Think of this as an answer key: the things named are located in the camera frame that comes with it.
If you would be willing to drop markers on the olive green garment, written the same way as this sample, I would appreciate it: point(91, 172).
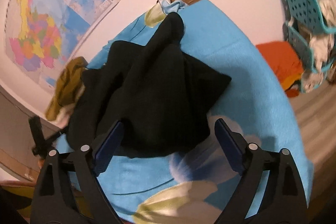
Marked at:
point(67, 85)

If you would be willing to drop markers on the orange cushion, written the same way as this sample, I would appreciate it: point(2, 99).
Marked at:
point(285, 64)

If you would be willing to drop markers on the cream white garment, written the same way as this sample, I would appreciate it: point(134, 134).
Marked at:
point(66, 111)

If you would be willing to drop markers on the colourful wall map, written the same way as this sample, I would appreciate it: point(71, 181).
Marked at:
point(42, 35)

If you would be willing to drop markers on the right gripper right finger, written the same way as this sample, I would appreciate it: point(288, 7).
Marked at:
point(270, 189)

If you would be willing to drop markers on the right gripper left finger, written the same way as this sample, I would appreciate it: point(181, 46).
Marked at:
point(54, 200)

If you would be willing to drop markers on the teal perforated storage rack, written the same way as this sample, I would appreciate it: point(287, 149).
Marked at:
point(310, 30)

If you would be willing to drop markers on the grey door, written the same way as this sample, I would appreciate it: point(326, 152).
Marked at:
point(16, 140)

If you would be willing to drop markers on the black coat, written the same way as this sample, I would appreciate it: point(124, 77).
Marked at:
point(160, 94)

